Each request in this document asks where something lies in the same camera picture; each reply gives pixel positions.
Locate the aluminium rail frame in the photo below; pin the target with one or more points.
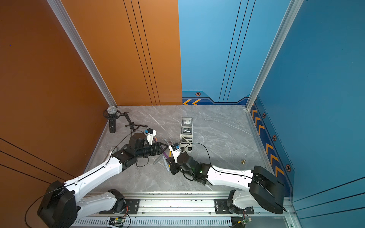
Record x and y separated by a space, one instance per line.
189 210

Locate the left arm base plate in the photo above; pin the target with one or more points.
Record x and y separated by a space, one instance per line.
128 206

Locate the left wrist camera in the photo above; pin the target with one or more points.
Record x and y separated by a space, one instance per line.
150 135

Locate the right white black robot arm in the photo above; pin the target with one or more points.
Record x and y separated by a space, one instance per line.
251 187

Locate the aluminium corner post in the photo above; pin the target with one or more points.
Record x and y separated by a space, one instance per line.
283 30
75 38

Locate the green circuit board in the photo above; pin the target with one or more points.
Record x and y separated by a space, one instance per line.
116 222
242 223

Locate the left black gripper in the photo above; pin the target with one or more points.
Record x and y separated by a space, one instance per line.
159 147

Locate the left green circuit board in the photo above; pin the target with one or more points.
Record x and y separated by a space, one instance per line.
116 222

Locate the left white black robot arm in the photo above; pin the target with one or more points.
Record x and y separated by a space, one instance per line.
66 202

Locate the left aluminium corner post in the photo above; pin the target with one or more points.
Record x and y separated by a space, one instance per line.
75 38

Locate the right green circuit board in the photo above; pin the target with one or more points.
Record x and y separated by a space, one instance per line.
242 223

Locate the clear plastic cup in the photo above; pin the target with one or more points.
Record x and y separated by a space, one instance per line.
187 121
186 130

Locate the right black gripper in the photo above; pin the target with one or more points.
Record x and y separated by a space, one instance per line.
172 165

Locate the right aluminium corner post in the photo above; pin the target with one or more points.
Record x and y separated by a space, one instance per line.
283 30

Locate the white toothbrush holder rack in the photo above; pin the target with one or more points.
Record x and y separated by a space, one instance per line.
186 142

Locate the far clear plastic cup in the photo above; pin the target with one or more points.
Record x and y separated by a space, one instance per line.
187 121

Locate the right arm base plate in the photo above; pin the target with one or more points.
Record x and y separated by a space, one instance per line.
224 206

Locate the black mini tripod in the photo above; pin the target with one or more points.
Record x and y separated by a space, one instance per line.
133 127

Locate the near clear plastic cup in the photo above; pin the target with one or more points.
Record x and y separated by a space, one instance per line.
186 130

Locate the black microphone with mount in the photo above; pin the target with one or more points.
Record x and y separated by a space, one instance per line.
112 114

